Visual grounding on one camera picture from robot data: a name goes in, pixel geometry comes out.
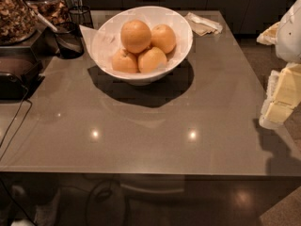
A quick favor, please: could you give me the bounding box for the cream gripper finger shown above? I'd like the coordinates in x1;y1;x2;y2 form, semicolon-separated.
257;22;279;45
259;63;301;130

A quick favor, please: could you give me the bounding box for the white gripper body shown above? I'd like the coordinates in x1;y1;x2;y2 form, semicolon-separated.
276;0;301;63

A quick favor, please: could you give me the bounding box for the orange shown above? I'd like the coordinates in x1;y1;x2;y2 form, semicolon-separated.
112;49;138;73
137;47;167;73
120;20;151;54
151;24;176;54

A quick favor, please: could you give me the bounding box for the white ceramic bowl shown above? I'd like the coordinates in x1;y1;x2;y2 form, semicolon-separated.
89;6;193;85

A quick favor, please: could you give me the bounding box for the crumpled beige napkin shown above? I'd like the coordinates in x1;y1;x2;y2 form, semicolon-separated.
184;12;223;36

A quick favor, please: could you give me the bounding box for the white paper liner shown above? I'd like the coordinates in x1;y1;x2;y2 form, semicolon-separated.
80;25;105;60

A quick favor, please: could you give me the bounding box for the black mesh cup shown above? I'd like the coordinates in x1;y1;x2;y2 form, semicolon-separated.
69;5;93;28

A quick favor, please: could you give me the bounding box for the dark glass cup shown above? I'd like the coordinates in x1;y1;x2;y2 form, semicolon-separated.
55;22;84;59

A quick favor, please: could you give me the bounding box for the small glass snack jar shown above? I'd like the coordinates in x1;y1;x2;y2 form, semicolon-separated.
26;0;70;24

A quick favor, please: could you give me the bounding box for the black box appliance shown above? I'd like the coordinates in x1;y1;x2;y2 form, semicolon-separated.
0;46;43;101

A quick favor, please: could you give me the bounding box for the large glass snack jar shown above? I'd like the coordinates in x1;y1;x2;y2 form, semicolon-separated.
0;0;37;46

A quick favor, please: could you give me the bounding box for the white spoon handle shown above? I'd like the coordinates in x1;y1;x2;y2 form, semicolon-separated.
31;9;58;32

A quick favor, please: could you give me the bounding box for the black cable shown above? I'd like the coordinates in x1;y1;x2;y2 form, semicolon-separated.
0;85;34;162

